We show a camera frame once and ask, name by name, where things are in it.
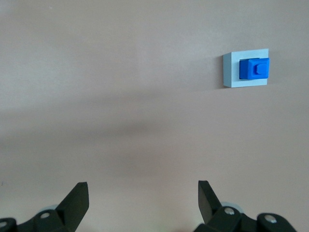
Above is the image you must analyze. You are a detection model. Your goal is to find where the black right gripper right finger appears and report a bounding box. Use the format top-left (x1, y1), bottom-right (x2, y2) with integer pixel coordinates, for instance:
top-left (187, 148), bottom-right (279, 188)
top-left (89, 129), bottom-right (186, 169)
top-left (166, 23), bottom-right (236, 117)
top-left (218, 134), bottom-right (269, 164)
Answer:
top-left (194, 180), bottom-right (296, 232)

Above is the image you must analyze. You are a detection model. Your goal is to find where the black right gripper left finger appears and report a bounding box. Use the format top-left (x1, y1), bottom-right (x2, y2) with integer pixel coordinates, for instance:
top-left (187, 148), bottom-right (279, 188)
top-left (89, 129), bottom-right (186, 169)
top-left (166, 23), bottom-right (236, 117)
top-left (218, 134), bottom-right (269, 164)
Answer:
top-left (0, 182), bottom-right (89, 232)

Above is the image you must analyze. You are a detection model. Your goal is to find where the blue plastic insert part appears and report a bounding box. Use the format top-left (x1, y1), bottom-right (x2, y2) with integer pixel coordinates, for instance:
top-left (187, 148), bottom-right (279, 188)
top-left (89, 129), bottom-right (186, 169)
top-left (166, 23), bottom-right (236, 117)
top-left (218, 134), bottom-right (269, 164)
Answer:
top-left (238, 57), bottom-right (270, 82)

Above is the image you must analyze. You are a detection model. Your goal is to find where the gray square base block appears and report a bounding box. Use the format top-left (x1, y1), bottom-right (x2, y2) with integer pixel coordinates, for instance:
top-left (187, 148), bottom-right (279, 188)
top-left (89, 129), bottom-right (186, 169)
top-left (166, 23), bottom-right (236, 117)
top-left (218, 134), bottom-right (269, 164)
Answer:
top-left (222, 48), bottom-right (269, 89)

